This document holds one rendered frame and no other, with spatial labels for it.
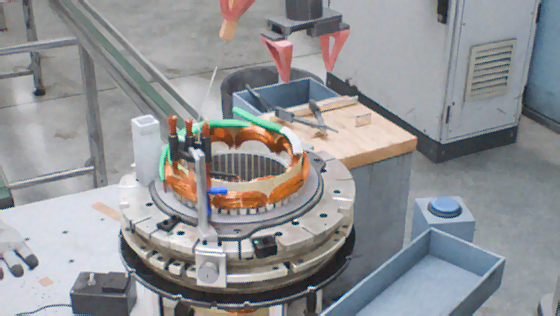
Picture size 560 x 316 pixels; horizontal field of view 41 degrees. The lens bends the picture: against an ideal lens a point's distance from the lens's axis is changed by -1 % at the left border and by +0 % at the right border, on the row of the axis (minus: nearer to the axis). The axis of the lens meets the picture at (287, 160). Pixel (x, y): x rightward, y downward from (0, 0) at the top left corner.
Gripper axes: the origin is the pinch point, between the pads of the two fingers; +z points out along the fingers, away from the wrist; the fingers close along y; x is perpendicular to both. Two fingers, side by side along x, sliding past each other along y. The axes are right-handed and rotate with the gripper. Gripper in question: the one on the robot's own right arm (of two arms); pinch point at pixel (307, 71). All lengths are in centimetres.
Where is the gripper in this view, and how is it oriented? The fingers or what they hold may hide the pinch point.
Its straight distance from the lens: 121.2
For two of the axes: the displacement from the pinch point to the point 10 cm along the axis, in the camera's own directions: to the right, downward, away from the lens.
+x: 5.2, 3.6, -7.7
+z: 0.5, 8.9, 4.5
